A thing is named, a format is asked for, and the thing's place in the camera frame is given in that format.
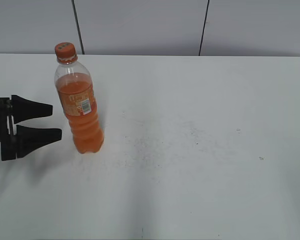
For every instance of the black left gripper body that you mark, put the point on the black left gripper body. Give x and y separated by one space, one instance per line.
8 140

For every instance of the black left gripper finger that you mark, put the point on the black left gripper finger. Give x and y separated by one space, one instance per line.
29 139
24 109

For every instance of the orange drink plastic bottle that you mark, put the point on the orange drink plastic bottle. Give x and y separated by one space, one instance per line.
75 89

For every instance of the orange bottle cap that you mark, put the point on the orange bottle cap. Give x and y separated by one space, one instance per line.
65 50

